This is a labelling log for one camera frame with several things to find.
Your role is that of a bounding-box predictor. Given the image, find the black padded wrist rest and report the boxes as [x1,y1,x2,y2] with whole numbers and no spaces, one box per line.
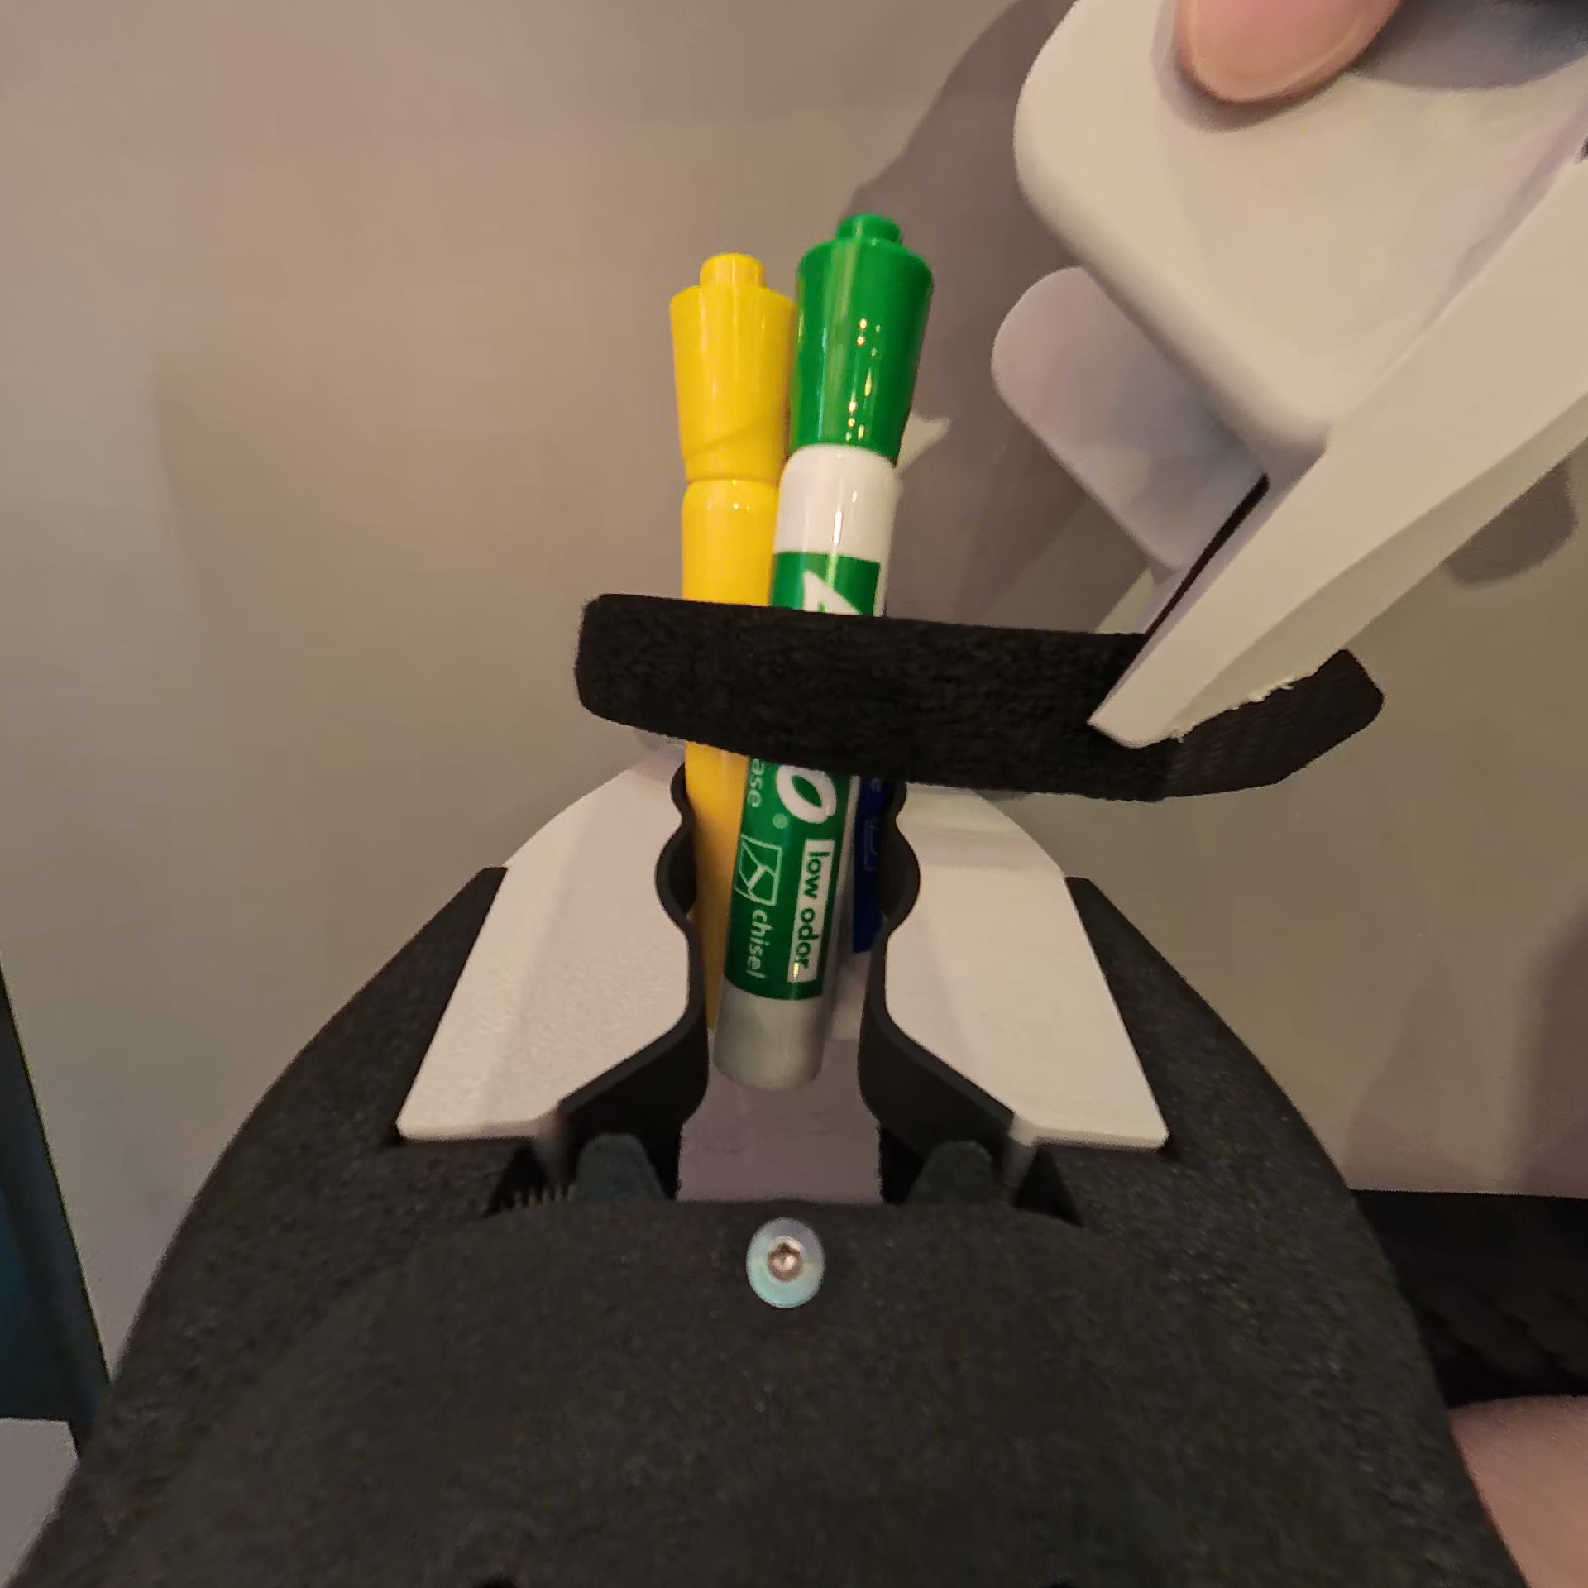
[1351,1189,1588,1441]

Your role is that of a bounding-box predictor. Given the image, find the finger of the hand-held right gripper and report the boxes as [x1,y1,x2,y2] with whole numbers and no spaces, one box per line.
[993,267,1267,637]
[1012,0,1588,749]

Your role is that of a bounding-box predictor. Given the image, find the green dry-erase marker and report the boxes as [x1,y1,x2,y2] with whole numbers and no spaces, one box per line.
[714,214,935,1093]

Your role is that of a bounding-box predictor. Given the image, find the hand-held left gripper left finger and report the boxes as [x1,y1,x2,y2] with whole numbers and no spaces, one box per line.
[398,762,715,1155]

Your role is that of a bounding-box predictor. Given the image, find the black hook-and-loop strap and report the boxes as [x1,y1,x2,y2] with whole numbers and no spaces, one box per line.
[576,596,1385,802]

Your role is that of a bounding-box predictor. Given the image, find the blue dry-erase marker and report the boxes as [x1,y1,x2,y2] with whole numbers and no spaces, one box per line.
[853,775,889,955]

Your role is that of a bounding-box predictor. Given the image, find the person's right hand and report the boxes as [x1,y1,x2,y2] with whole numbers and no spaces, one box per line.
[1173,0,1411,104]

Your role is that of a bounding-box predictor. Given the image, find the yellow highlighter marker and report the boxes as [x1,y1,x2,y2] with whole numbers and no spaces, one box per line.
[670,253,799,1032]

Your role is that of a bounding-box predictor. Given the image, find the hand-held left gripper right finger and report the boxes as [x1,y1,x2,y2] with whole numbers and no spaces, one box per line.
[857,785,1171,1155]

